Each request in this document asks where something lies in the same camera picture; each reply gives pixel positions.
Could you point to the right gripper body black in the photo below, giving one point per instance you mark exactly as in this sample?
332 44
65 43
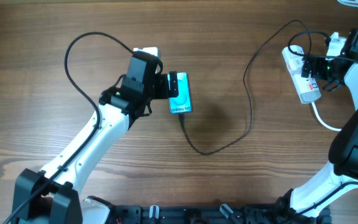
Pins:
322 69

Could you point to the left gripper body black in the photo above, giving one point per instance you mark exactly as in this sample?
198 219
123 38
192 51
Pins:
160 86

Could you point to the blue screen smartphone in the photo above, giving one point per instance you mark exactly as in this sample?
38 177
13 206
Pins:
182 102

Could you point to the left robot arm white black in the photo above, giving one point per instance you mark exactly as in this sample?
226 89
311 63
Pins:
51 195

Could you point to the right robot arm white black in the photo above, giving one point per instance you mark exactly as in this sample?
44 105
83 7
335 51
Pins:
309 203

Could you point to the white power strip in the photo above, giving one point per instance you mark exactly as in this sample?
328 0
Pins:
306 88

